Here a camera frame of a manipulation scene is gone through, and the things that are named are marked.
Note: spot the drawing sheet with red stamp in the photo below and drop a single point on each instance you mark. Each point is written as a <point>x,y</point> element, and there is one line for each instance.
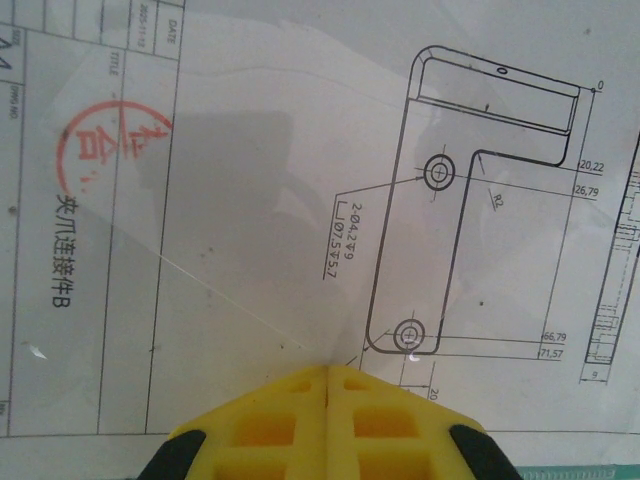
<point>250,225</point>

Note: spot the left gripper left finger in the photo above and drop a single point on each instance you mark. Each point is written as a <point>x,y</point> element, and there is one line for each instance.
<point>270,430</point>

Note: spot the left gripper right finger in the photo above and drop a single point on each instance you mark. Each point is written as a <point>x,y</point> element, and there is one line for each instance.
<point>390,430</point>

